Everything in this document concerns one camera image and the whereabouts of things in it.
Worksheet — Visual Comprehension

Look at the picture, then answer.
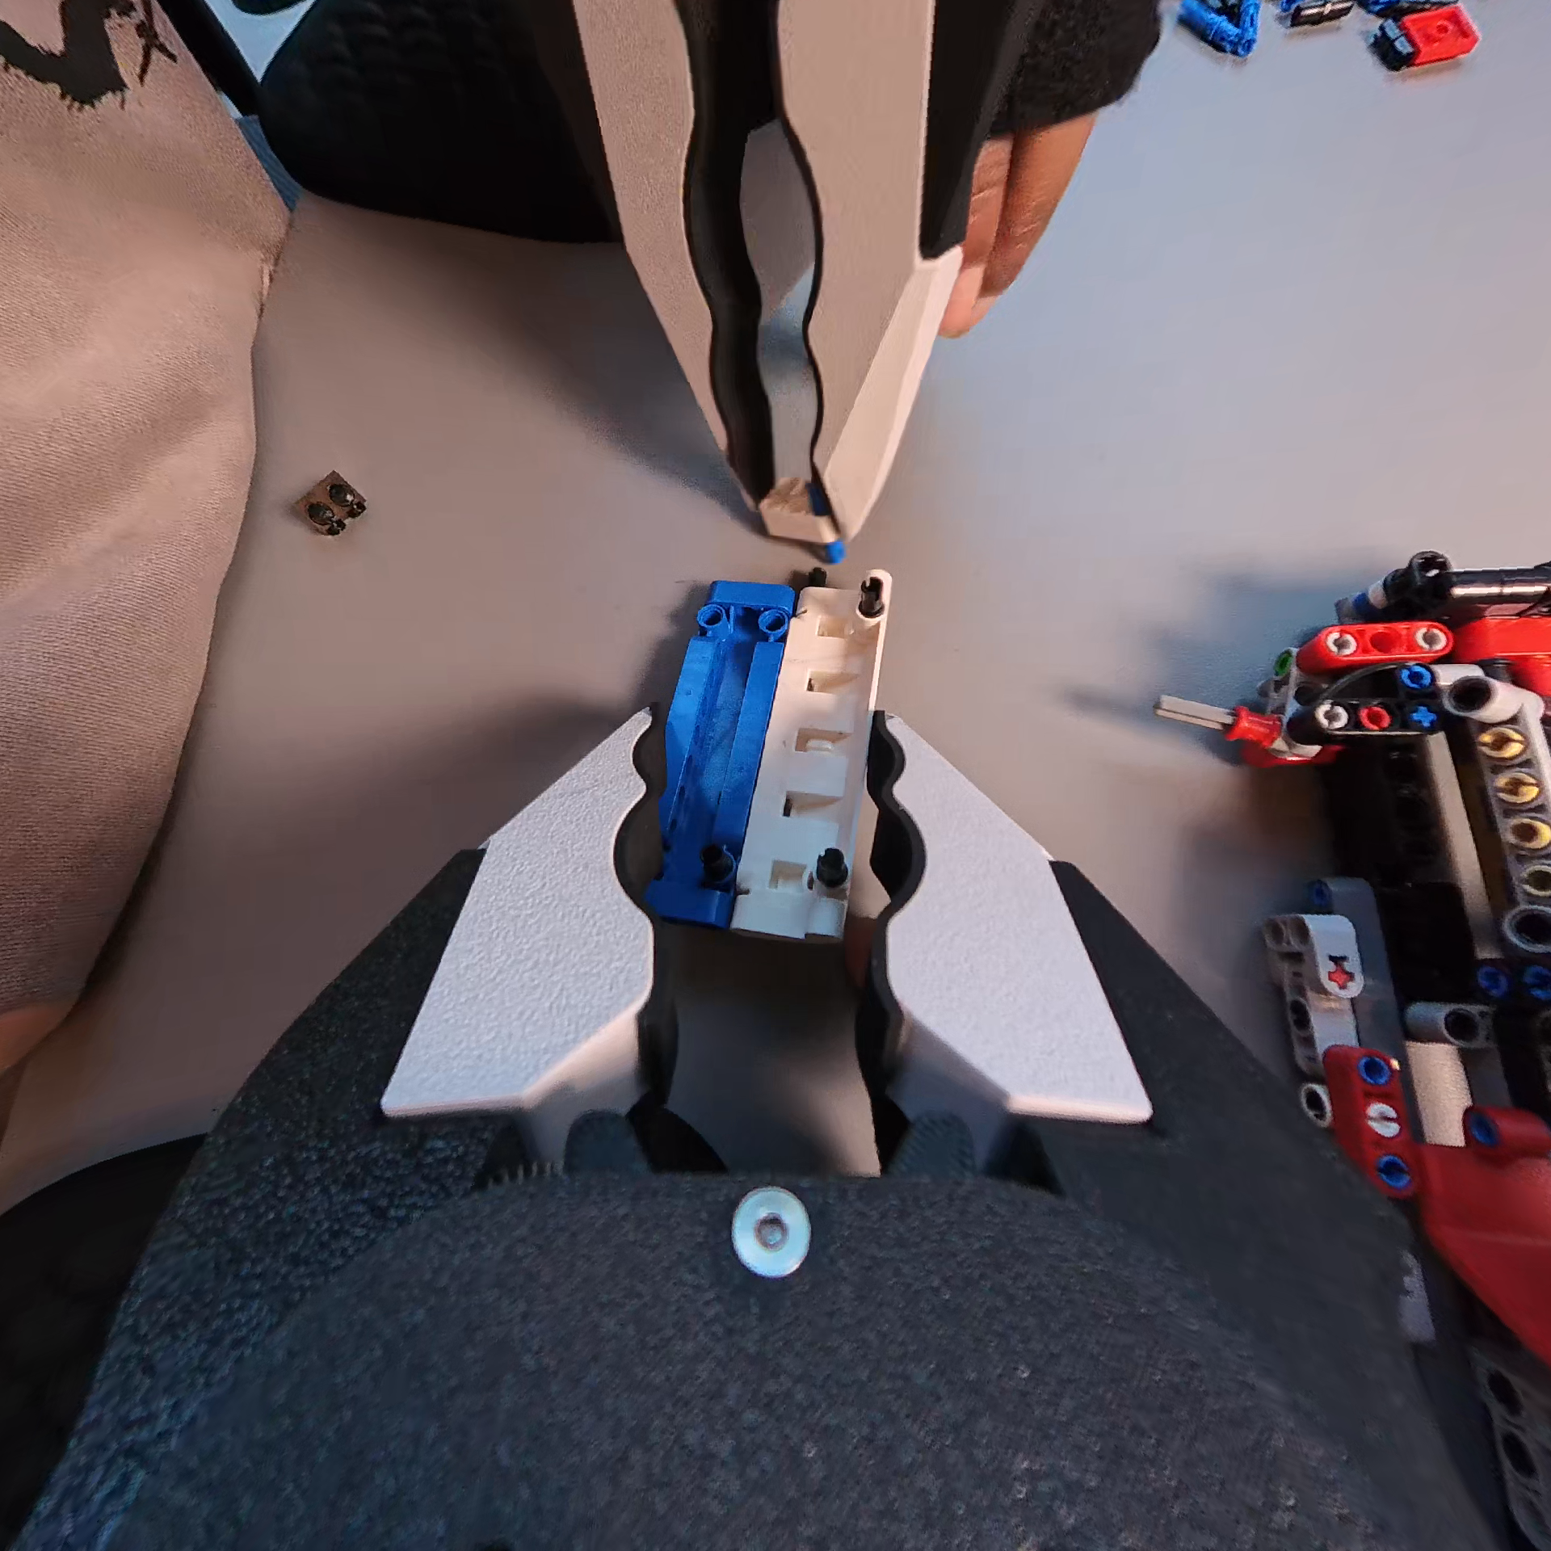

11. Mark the red lego brick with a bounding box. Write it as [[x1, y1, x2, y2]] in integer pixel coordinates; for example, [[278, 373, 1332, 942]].
[[1371, 2, 1482, 72]]

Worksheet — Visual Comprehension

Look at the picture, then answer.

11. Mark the blue and white lego panel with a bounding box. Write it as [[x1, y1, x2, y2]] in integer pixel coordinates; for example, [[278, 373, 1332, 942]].
[[642, 563, 895, 944]]

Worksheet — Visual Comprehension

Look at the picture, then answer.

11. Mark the partly built lego car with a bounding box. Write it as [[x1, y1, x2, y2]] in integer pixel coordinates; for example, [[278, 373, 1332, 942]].
[[1153, 549, 1551, 1551]]

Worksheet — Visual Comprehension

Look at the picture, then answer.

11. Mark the black lego connector block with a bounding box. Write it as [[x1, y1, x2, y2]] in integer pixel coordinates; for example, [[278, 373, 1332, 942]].
[[297, 469, 369, 539]]

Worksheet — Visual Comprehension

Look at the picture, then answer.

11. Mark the person's left hand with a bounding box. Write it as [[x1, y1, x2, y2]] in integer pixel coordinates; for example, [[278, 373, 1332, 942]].
[[937, 104, 1100, 342]]

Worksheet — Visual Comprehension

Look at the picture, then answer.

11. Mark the small white lego connector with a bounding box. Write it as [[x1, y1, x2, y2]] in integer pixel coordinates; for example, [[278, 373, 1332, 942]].
[[756, 475, 847, 565]]

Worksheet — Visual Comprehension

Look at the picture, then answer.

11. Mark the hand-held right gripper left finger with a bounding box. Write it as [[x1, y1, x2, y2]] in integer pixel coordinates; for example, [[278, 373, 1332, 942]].
[[378, 709, 666, 1158]]

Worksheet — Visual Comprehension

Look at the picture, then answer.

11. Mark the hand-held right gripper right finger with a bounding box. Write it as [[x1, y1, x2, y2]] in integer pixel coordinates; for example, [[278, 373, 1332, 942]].
[[852, 711, 1155, 1167]]

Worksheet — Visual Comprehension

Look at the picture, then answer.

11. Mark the black wrist rest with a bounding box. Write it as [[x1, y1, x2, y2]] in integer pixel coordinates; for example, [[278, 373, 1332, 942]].
[[0, 1132, 206, 1540], [258, 0, 625, 246]]

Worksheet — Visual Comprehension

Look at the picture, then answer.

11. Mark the pile of blue black pins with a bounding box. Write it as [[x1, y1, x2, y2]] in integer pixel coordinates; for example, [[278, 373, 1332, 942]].
[[1177, 0, 1406, 59]]

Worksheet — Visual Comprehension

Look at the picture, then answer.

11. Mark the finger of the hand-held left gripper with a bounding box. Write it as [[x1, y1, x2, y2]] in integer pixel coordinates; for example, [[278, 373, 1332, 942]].
[[568, 0, 779, 508], [775, 0, 967, 541]]

